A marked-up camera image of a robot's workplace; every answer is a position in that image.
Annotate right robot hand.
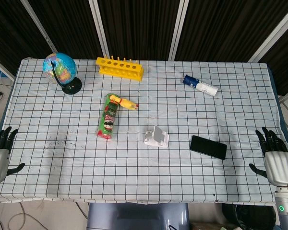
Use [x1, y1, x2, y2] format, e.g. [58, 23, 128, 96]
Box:
[248, 126, 288, 186]

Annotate black smartphone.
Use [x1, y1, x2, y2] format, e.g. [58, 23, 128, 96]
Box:
[190, 135, 228, 161]

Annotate small desk globe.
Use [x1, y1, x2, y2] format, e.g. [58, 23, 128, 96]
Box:
[43, 52, 83, 95]

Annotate white phone stand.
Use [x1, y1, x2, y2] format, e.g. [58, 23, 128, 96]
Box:
[144, 125, 170, 149]

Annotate black bag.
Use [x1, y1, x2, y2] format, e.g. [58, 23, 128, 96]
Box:
[222, 203, 276, 230]

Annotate blue and white bottle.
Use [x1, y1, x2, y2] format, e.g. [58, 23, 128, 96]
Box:
[182, 74, 219, 98]

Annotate green Pringles can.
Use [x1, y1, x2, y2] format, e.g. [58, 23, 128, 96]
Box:
[96, 93, 118, 140]

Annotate white checkered tablecloth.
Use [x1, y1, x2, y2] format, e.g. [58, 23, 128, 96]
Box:
[0, 57, 288, 206]

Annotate yellow rubber chicken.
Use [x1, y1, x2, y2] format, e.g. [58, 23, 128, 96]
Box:
[109, 94, 139, 111]

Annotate grey-blue robot torso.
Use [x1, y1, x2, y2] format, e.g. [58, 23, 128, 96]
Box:
[86, 202, 190, 230]

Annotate yellow test tube rack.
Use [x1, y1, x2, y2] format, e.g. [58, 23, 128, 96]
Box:
[95, 55, 144, 82]

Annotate beige floor cable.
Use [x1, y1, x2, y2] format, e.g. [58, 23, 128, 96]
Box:
[7, 202, 50, 230]

